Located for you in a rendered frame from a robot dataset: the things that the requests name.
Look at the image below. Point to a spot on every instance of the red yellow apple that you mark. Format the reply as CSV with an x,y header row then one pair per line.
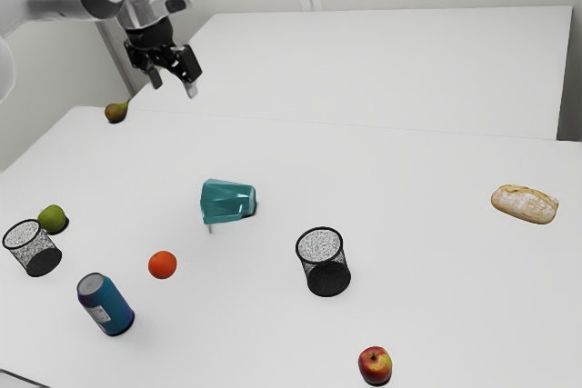
x,y
375,364

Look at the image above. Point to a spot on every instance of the blue drink can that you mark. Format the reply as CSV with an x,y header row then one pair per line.
x,y
105,304

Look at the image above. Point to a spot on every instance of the green brown pear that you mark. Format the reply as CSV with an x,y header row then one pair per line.
x,y
115,112

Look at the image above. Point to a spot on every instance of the black mesh pen holder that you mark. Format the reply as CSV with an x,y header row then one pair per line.
x,y
323,261
32,248

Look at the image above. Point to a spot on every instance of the crusty bread loaf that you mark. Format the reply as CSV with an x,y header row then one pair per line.
x,y
524,204

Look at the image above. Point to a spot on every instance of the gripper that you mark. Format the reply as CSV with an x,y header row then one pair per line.
x,y
157,49

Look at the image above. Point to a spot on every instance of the teal faceted mug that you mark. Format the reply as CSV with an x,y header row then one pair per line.
x,y
226,201

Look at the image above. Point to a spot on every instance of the green apple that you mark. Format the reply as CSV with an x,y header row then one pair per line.
x,y
52,217

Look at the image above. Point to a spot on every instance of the orange fruit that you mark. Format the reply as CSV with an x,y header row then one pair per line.
x,y
162,264

